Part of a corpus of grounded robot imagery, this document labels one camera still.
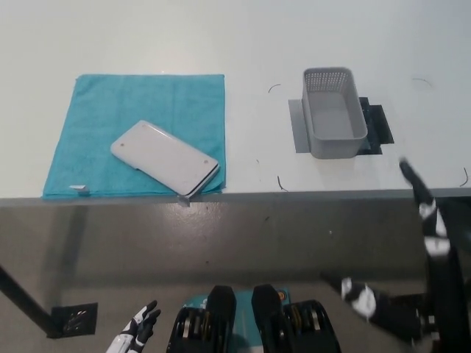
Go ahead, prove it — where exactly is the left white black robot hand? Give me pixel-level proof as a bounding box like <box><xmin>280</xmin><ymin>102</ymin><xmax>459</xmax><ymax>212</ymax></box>
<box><xmin>106</xmin><ymin>299</ymin><xmax>163</xmax><ymax>353</ymax></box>

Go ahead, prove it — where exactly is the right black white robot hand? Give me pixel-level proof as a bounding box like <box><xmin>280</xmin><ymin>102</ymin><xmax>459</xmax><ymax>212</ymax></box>
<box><xmin>319</xmin><ymin>157</ymin><xmax>471</xmax><ymax>353</ymax></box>

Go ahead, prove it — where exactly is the white calculator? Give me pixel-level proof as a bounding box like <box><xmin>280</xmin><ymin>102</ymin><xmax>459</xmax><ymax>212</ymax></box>
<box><xmin>110</xmin><ymin>119</ymin><xmax>221</xmax><ymax>196</ymax></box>

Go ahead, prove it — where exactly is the black table foot plate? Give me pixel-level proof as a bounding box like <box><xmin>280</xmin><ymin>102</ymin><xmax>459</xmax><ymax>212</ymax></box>
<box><xmin>46</xmin><ymin>302</ymin><xmax>99</xmax><ymax>338</ymax></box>

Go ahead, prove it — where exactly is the black teal robot body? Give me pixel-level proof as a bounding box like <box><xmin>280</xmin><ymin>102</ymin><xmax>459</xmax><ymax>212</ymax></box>
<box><xmin>167</xmin><ymin>284</ymin><xmax>341</xmax><ymax>353</ymax></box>

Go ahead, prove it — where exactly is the black table leg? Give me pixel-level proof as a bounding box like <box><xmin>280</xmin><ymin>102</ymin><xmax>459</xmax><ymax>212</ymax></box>
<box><xmin>0</xmin><ymin>265</ymin><xmax>56</xmax><ymax>338</ymax></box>

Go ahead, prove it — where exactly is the grey perforated plastic basket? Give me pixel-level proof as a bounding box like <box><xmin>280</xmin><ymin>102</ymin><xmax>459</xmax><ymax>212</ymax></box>
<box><xmin>302</xmin><ymin>67</ymin><xmax>369</xmax><ymax>160</ymax></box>

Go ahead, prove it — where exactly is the teal microfibre cloth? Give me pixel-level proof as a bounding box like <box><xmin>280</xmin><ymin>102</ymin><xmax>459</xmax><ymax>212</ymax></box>
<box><xmin>40</xmin><ymin>73</ymin><xmax>227</xmax><ymax>202</ymax></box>

